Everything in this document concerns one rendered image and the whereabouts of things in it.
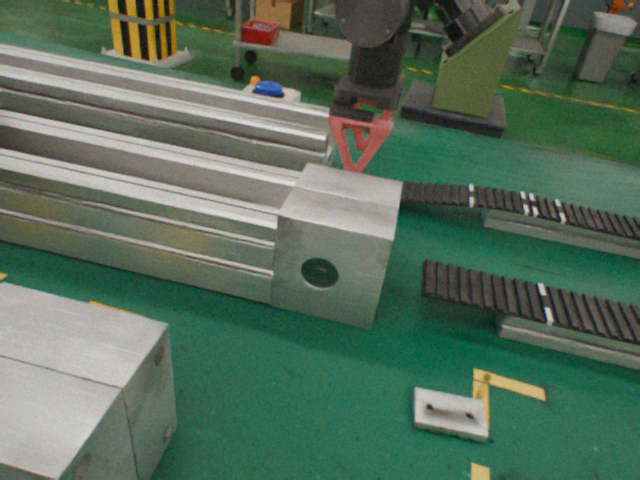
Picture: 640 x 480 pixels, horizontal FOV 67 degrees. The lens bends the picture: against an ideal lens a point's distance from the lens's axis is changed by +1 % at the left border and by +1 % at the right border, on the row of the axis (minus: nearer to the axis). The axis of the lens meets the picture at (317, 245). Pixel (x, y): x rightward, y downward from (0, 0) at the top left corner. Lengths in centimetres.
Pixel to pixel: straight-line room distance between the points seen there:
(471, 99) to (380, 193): 59
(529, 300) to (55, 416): 36
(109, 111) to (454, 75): 61
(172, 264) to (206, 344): 8
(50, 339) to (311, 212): 20
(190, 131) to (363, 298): 30
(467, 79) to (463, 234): 46
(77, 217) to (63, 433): 25
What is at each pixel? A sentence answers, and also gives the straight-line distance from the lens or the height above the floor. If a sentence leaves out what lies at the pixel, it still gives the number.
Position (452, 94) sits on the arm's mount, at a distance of 98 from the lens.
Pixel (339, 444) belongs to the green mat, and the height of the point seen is 78.
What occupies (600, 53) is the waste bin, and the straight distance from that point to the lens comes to 549.
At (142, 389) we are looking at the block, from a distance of 27.
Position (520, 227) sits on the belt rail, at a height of 79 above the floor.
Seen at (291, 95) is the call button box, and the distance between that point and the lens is 74.
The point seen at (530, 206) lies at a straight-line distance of 61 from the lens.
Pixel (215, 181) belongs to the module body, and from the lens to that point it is 46.
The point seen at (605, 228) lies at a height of 81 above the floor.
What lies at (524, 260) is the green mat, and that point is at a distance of 57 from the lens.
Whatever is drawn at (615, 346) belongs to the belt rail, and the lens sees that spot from 47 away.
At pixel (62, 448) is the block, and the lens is 24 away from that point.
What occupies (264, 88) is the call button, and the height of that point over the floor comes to 85.
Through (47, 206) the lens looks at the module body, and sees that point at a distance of 47.
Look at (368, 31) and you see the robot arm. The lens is 45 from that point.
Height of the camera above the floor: 107
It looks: 35 degrees down
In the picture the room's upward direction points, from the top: 8 degrees clockwise
